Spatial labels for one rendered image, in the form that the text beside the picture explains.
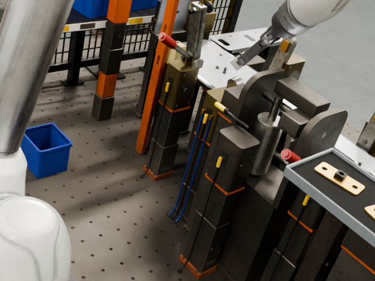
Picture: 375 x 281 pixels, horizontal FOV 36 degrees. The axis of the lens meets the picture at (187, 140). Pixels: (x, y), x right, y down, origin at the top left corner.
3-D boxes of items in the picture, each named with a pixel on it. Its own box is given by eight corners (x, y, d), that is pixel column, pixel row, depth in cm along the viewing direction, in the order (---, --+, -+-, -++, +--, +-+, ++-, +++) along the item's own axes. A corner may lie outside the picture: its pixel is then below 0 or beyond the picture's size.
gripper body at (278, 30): (292, -3, 137) (272, 13, 145) (272, 15, 133) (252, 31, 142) (312, 21, 138) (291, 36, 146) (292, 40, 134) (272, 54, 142)
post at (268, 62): (257, 111, 208) (282, 39, 192) (248, 114, 205) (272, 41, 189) (248, 105, 211) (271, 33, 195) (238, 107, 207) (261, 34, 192)
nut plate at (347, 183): (365, 188, 97) (368, 182, 96) (355, 196, 94) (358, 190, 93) (323, 162, 101) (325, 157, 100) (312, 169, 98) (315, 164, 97)
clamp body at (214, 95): (208, 216, 154) (246, 98, 134) (178, 228, 147) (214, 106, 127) (192, 201, 158) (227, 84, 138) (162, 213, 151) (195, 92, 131)
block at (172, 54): (159, 155, 172) (186, 45, 152) (150, 158, 169) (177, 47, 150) (153, 149, 174) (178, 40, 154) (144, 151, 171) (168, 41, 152)
